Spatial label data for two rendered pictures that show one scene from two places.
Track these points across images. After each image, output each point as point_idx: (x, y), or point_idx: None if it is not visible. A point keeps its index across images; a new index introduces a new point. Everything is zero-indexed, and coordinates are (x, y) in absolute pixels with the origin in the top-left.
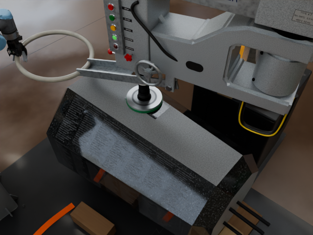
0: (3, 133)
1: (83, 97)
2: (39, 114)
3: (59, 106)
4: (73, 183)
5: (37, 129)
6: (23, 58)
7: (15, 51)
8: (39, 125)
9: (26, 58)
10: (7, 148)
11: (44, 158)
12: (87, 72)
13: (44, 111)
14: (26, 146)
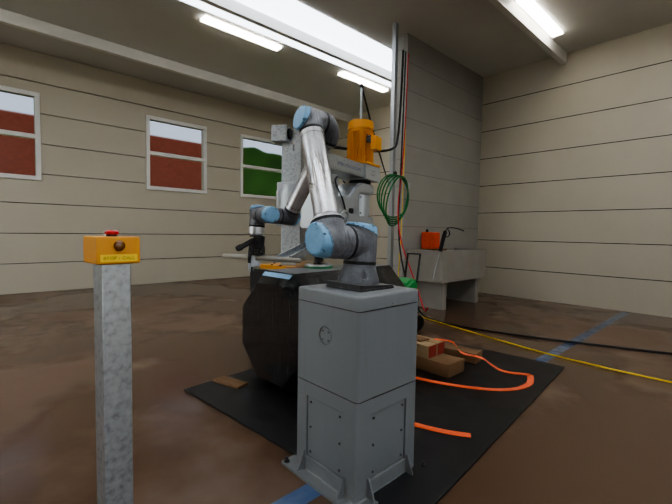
0: (205, 465)
1: (310, 272)
2: (185, 434)
3: None
4: None
5: (218, 434)
6: (259, 261)
7: (263, 249)
8: (209, 432)
9: (253, 267)
10: (246, 456)
11: (281, 420)
12: (298, 254)
13: (179, 430)
14: (249, 439)
